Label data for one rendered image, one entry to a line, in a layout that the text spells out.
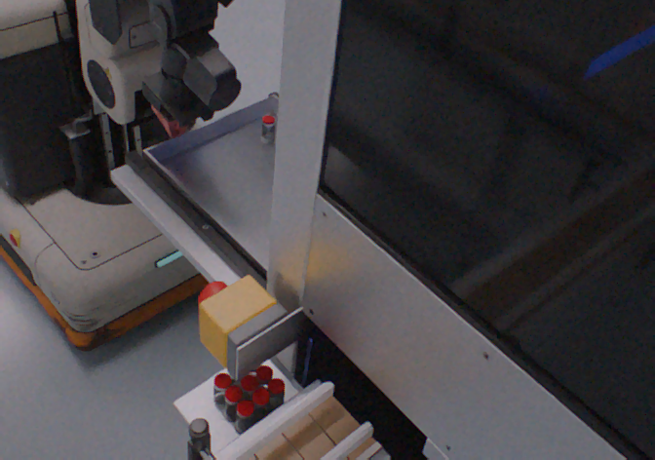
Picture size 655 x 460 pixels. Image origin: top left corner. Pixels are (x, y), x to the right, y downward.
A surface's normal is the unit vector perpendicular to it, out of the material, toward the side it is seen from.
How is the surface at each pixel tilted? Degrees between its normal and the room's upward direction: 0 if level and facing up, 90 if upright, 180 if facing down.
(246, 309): 0
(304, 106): 90
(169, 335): 0
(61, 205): 0
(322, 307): 90
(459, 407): 90
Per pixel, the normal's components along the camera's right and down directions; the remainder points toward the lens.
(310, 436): 0.10, -0.70
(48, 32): 0.66, 0.58
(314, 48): -0.74, 0.42
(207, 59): 0.24, -0.52
